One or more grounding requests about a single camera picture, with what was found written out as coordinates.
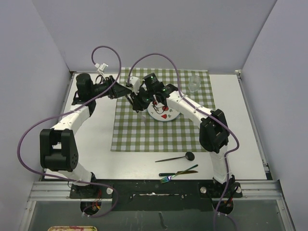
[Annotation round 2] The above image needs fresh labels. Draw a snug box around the green handled knife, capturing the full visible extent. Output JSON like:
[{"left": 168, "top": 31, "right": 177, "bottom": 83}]
[{"left": 158, "top": 170, "right": 198, "bottom": 177}]

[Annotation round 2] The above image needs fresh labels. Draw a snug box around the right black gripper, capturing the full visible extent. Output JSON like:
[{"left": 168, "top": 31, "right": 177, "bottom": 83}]
[{"left": 131, "top": 86, "right": 155, "bottom": 110}]

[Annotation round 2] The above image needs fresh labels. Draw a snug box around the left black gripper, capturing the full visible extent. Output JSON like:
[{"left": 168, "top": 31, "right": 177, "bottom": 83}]
[{"left": 90, "top": 76, "right": 132, "bottom": 100}]

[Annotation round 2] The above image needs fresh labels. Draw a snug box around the yellow rimmed tray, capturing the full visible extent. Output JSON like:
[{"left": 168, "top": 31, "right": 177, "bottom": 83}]
[{"left": 48, "top": 226, "right": 98, "bottom": 231}]

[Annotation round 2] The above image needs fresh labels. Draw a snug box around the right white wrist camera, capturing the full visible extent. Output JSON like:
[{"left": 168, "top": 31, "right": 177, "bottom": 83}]
[{"left": 126, "top": 77, "right": 141, "bottom": 95}]

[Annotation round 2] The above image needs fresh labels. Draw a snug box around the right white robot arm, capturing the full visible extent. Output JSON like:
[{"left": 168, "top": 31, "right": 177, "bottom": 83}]
[{"left": 126, "top": 73, "right": 231, "bottom": 197}]

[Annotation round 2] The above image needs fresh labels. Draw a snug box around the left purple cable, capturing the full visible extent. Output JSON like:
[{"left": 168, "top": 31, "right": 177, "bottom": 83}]
[{"left": 16, "top": 45, "right": 121, "bottom": 218}]

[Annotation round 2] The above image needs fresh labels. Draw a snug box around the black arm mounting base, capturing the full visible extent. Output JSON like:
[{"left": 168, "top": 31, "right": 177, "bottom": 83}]
[{"left": 69, "top": 180, "right": 243, "bottom": 215}]

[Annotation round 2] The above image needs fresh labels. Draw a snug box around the green white checkered tablecloth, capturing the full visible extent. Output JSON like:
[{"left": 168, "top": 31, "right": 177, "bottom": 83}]
[{"left": 111, "top": 68, "right": 215, "bottom": 152}]

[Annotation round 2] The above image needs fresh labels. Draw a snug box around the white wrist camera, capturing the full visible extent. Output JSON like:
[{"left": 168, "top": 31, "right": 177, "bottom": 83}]
[
  {"left": 94, "top": 63, "right": 109, "bottom": 76},
  {"left": 126, "top": 77, "right": 141, "bottom": 95}
]

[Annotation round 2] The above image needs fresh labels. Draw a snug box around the clear drinking glass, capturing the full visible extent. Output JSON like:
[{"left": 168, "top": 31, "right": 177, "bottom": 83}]
[{"left": 188, "top": 75, "right": 201, "bottom": 93}]

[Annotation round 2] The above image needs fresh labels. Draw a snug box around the purple cable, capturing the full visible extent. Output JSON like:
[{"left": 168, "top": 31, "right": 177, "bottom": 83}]
[
  {"left": 127, "top": 52, "right": 240, "bottom": 231},
  {"left": 16, "top": 45, "right": 121, "bottom": 218}
]

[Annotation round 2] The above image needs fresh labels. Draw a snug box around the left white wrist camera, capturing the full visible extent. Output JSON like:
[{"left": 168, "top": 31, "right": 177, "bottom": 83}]
[{"left": 94, "top": 63, "right": 109, "bottom": 76}]

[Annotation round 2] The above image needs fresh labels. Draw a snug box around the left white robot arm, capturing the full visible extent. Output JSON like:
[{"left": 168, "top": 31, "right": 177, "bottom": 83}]
[{"left": 39, "top": 73, "right": 132, "bottom": 198}]

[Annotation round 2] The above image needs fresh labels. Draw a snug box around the black spoon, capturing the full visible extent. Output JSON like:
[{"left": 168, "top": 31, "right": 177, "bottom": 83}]
[{"left": 155, "top": 152, "right": 195, "bottom": 163}]

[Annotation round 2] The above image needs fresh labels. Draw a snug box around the white plate with strawberries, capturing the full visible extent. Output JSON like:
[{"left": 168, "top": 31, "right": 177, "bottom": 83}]
[{"left": 147, "top": 102, "right": 180, "bottom": 122}]

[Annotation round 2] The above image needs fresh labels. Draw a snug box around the iridescent rainbow fork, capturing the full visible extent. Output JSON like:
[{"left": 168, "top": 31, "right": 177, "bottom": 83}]
[{"left": 158, "top": 164, "right": 198, "bottom": 183}]

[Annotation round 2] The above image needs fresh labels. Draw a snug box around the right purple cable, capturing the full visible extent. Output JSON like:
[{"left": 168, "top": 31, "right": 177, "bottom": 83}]
[{"left": 127, "top": 52, "right": 240, "bottom": 231}]

